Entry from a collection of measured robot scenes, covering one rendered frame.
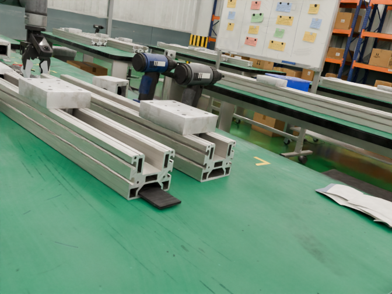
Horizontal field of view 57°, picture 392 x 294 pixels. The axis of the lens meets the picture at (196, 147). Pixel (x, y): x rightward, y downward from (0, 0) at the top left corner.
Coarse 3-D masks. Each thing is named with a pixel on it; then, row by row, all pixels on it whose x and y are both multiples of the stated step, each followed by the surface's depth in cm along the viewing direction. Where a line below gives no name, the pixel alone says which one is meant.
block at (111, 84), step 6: (96, 78) 132; (102, 78) 132; (108, 78) 134; (114, 78) 137; (96, 84) 133; (102, 84) 132; (108, 84) 131; (114, 84) 130; (120, 84) 133; (126, 84) 136; (108, 90) 131; (114, 90) 131; (120, 90) 137; (126, 90) 137; (126, 96) 139
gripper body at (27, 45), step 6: (30, 30) 136; (36, 30) 133; (42, 30) 135; (30, 36) 136; (24, 42) 136; (30, 42) 137; (24, 48) 137; (30, 48) 134; (30, 54) 135; (36, 54) 136
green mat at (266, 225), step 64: (64, 64) 223; (0, 128) 90; (0, 192) 60; (64, 192) 63; (192, 192) 72; (256, 192) 78; (320, 192) 84; (0, 256) 45; (64, 256) 47; (128, 256) 49; (192, 256) 51; (256, 256) 54; (320, 256) 57; (384, 256) 60
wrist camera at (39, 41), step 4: (32, 36) 133; (36, 36) 134; (40, 36) 135; (32, 40) 134; (36, 40) 132; (40, 40) 133; (44, 40) 135; (36, 44) 131; (40, 44) 131; (44, 44) 133; (48, 44) 134; (36, 48) 132; (40, 48) 130; (44, 48) 130; (48, 48) 132; (40, 52) 130; (44, 52) 130; (48, 52) 131; (52, 52) 132; (40, 56) 130; (44, 56) 131; (48, 56) 132
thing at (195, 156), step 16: (64, 80) 130; (80, 80) 125; (96, 96) 104; (112, 96) 110; (96, 112) 104; (112, 112) 100; (128, 112) 93; (144, 128) 89; (160, 128) 85; (176, 144) 82; (192, 144) 78; (208, 144) 76; (224, 144) 82; (176, 160) 82; (192, 160) 80; (208, 160) 78; (224, 160) 82; (192, 176) 79; (208, 176) 81; (224, 176) 84
